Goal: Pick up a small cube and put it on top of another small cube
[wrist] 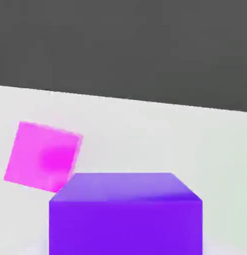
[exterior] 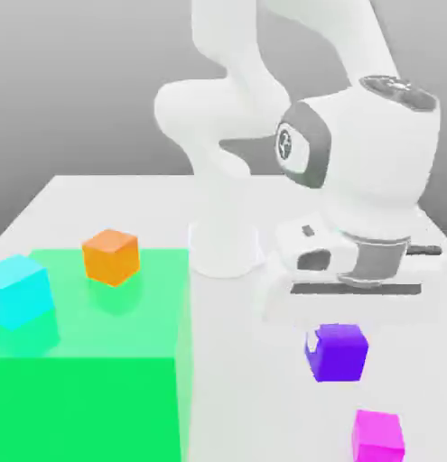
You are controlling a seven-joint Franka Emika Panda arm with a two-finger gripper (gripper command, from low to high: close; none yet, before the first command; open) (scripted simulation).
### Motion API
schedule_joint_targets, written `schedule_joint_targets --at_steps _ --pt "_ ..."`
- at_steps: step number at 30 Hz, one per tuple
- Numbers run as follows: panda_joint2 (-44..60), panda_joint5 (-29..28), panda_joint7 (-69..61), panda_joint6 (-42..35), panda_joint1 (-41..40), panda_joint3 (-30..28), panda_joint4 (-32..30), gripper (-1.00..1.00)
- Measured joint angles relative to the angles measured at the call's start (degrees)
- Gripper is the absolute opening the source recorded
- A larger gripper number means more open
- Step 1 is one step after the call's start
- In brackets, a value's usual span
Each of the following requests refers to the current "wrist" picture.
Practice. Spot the small pink cube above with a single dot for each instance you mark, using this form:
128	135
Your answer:
41	155

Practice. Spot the small purple cube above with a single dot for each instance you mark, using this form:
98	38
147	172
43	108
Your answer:
125	225

